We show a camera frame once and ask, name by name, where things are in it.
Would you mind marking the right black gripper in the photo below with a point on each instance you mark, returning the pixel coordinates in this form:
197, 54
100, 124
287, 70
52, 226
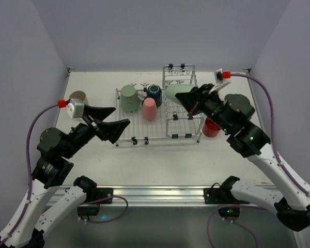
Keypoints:
199, 98

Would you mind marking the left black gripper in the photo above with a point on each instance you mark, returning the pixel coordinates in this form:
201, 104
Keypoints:
93, 124

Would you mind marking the light green cup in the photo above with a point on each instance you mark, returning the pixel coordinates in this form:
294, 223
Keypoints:
172, 89

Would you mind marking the sage green mug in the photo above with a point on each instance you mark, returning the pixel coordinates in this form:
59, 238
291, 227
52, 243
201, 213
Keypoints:
130, 99

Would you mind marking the red mug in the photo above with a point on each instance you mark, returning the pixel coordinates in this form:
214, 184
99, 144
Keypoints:
210, 129

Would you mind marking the dark teal mug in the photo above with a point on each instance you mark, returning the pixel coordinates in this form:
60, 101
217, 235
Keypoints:
155, 92

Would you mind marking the tall beige cup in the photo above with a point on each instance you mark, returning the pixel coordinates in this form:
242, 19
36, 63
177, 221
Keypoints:
79, 95

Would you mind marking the pink cup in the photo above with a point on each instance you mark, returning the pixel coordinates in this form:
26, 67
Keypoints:
149, 109

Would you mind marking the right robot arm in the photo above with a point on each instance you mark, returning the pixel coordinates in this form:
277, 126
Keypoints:
291, 202

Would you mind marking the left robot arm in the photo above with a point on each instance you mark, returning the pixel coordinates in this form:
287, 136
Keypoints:
32, 222

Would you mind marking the left controller box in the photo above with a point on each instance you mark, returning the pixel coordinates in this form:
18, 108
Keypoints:
87, 212

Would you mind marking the controller box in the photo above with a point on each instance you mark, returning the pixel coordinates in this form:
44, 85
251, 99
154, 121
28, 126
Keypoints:
229, 213
87, 212

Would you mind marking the right controller box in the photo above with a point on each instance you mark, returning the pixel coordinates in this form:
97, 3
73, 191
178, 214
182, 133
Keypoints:
229, 213

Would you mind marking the silver wire dish rack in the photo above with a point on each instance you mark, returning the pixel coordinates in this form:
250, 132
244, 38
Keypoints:
172, 121

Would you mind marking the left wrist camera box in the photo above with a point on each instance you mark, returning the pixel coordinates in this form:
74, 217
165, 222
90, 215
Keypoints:
75, 108

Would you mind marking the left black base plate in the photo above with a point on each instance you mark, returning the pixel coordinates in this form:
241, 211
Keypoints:
101, 193

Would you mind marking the aluminium mounting rail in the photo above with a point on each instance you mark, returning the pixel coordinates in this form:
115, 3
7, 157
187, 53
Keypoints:
161, 195

